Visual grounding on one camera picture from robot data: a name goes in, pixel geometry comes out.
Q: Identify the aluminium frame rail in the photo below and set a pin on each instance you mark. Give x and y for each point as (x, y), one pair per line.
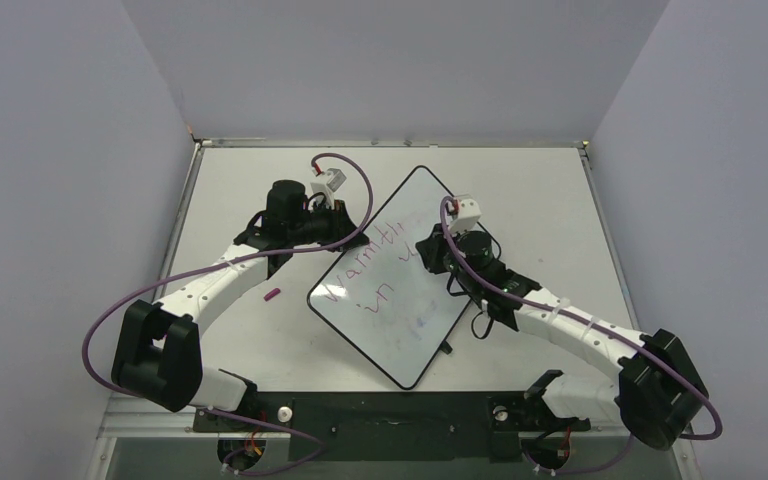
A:
(152, 414)

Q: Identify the black framed whiteboard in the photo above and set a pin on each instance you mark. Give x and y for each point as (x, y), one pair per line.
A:
(380, 298)

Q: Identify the magenta marker cap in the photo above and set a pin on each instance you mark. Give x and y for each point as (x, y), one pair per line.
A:
(271, 294)

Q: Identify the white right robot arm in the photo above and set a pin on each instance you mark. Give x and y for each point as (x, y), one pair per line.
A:
(651, 385)

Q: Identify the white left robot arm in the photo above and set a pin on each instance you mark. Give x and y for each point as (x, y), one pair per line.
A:
(159, 355)

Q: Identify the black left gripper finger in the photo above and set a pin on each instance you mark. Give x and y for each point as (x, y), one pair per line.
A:
(349, 241)
(339, 218)

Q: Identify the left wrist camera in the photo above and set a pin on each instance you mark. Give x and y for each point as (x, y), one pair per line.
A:
(328, 182)

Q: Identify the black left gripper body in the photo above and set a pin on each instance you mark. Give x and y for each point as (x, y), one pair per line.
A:
(322, 212)

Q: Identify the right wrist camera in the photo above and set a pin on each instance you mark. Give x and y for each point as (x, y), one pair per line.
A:
(464, 213)

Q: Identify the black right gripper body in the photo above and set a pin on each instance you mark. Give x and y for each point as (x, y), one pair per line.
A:
(434, 250)

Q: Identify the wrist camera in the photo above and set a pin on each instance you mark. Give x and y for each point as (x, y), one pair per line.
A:
(328, 182)
(464, 213)

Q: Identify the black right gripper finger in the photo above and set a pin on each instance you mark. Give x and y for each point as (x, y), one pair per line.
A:
(437, 240)
(432, 252)

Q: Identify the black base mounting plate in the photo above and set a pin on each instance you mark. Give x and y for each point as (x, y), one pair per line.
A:
(498, 446)

